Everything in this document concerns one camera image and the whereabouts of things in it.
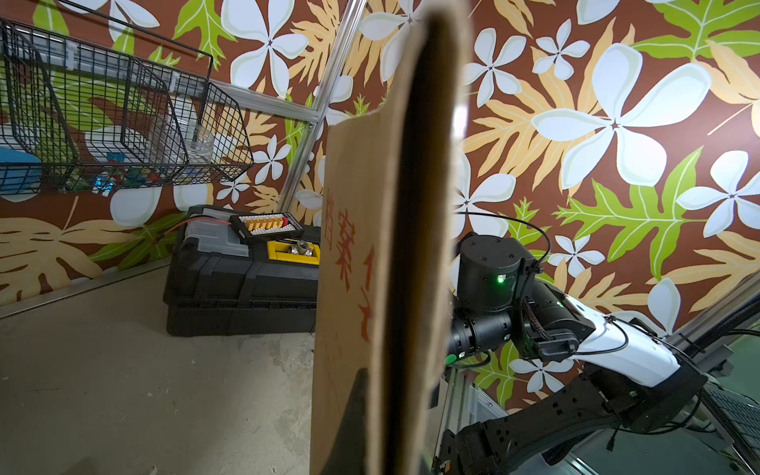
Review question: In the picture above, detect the black wire basket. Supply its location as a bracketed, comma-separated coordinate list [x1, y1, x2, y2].
[1, 1, 253, 198]

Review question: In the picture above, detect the black yellow toolbox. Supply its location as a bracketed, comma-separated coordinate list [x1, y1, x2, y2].
[163, 205, 319, 338]

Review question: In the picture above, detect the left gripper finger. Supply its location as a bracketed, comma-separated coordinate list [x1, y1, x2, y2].
[321, 368, 369, 475]

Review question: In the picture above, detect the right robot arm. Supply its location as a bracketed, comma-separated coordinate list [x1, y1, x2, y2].
[431, 233, 707, 474]

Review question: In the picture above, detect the blue object in basket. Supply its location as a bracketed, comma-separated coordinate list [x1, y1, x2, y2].
[1, 148, 42, 195]

